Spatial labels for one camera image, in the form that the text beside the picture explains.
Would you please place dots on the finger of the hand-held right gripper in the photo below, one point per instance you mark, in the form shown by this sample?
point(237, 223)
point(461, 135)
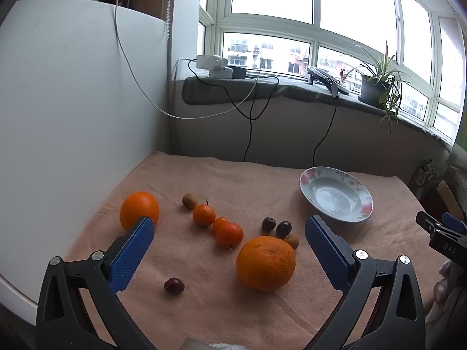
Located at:
point(454, 222)
point(428, 222)

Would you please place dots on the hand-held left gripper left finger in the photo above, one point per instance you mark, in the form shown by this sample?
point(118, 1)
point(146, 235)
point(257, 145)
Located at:
point(133, 253)

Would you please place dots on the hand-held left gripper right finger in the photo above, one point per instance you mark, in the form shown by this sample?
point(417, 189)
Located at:
point(326, 251)

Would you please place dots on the large orange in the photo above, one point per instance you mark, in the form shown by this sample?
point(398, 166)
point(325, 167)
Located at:
point(265, 263)
point(138, 206)

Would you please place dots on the floral white plate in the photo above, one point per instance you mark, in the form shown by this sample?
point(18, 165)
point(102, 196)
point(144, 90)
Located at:
point(336, 194)

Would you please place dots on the mandarin orange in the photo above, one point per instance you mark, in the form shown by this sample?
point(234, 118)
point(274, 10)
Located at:
point(230, 235)

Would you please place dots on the person's right hand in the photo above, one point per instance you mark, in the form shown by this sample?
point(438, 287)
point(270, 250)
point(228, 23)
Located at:
point(448, 271)

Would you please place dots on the cardboard box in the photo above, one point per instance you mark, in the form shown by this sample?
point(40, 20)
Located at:
point(448, 198)

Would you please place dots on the brown-green jujube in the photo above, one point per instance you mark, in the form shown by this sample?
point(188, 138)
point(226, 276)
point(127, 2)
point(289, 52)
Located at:
point(292, 242)
point(189, 201)

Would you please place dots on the green packet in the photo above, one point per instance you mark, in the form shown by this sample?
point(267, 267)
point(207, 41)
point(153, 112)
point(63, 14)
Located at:
point(425, 175)

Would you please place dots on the dark red jujube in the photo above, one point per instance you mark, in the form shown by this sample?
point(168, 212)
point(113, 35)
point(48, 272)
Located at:
point(173, 285)
point(268, 224)
point(283, 229)

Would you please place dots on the small mandarin with stem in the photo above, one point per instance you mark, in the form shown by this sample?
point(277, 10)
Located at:
point(204, 215)

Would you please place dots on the tiny orange kumquat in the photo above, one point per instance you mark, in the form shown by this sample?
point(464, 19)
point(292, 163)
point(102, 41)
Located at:
point(219, 222)

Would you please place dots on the pink towel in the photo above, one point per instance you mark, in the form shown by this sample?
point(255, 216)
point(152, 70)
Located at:
point(219, 175)

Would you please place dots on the potted spider plant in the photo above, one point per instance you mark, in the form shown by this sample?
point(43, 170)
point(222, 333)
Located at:
point(372, 91)

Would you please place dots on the white panel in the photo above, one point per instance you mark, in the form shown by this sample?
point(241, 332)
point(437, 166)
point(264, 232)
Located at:
point(73, 116)

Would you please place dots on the small black inline adapter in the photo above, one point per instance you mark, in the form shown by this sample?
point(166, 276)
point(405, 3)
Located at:
point(334, 90)

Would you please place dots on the black folding stand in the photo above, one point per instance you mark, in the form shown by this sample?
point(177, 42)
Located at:
point(323, 76)

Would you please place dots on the black power adapter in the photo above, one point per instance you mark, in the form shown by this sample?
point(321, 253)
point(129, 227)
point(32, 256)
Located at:
point(238, 73)

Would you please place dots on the white charger block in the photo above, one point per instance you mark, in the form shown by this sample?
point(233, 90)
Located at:
point(222, 73)

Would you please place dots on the white window frame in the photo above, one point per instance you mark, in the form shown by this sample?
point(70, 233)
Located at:
point(270, 28)

